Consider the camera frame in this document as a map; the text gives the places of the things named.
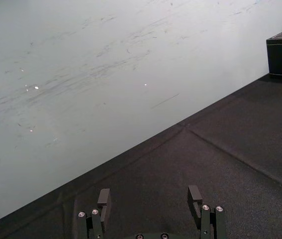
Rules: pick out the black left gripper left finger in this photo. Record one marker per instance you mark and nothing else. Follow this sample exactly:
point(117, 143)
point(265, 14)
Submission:
point(101, 216)

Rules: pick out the black table cloth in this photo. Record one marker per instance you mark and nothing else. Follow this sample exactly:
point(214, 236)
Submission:
point(185, 179)

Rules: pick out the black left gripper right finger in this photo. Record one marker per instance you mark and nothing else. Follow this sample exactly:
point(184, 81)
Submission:
point(206, 219)

